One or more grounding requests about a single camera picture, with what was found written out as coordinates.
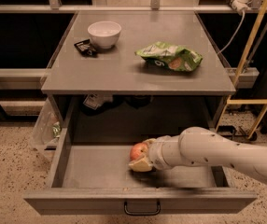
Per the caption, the white power strip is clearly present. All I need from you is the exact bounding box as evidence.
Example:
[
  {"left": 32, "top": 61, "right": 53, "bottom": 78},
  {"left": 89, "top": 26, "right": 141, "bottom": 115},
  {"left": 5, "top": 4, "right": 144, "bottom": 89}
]
[{"left": 225, "top": 0, "right": 252, "bottom": 14}]

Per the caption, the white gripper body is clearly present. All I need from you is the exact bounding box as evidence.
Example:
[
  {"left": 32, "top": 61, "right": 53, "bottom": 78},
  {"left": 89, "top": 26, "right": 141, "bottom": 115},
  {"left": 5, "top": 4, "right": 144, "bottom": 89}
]
[{"left": 148, "top": 135, "right": 180, "bottom": 170}]

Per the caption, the black drawer handle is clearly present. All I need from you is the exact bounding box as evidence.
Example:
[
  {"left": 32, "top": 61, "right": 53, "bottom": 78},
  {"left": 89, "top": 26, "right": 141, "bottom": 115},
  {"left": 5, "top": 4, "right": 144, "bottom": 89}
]
[{"left": 123, "top": 202, "right": 162, "bottom": 217}]

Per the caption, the white cable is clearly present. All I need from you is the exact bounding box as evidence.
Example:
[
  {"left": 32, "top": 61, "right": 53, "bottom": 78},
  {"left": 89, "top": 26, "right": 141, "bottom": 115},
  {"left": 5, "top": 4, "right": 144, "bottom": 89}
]
[{"left": 217, "top": 9, "right": 246, "bottom": 55}]

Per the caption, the clear plastic bag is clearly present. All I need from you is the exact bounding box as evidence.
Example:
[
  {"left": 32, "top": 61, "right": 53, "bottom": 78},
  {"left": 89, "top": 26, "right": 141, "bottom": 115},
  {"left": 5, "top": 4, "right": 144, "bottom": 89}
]
[{"left": 31, "top": 100, "right": 61, "bottom": 151}]

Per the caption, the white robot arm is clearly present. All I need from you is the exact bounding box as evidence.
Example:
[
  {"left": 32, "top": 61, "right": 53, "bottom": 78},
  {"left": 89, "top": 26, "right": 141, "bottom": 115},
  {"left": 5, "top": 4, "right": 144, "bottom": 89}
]
[{"left": 129, "top": 127, "right": 267, "bottom": 185}]

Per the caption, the black snack packet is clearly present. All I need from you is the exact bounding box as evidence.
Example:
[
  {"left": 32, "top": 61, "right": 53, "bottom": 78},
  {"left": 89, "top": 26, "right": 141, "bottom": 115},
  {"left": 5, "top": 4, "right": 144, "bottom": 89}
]
[{"left": 74, "top": 39, "right": 97, "bottom": 57}]

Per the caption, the grey open drawer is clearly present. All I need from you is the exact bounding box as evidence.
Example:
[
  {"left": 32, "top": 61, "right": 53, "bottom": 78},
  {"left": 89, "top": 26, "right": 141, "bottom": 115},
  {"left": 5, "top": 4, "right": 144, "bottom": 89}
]
[{"left": 23, "top": 96, "right": 259, "bottom": 217}]

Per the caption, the white label tag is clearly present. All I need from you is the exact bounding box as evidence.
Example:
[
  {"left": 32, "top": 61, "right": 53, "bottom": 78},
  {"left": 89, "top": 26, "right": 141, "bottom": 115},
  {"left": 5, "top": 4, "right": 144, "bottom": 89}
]
[{"left": 83, "top": 94, "right": 113, "bottom": 110}]

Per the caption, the red apple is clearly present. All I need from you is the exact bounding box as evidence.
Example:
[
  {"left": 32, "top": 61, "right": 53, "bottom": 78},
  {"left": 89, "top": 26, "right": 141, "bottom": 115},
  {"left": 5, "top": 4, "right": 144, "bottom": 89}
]
[{"left": 130, "top": 143, "right": 148, "bottom": 161}]

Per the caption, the grey counter cabinet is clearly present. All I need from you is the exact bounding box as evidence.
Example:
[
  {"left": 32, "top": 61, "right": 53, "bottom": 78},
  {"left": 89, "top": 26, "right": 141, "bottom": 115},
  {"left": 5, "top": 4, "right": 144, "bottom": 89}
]
[{"left": 42, "top": 11, "right": 235, "bottom": 133}]

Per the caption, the green chip bag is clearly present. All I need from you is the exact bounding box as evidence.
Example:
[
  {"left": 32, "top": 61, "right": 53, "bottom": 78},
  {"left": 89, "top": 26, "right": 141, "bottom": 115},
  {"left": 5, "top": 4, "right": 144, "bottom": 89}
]
[{"left": 135, "top": 41, "right": 203, "bottom": 72}]

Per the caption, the yellow ladder frame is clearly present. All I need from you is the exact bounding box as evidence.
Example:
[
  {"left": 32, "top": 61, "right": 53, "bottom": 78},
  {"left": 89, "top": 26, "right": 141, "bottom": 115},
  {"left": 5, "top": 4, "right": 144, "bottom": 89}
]
[{"left": 216, "top": 0, "right": 267, "bottom": 141}]

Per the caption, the white ceramic bowl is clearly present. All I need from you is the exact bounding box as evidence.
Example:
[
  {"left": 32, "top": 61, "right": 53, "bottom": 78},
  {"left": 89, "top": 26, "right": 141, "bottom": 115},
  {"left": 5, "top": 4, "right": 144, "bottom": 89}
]
[{"left": 88, "top": 21, "right": 121, "bottom": 49}]

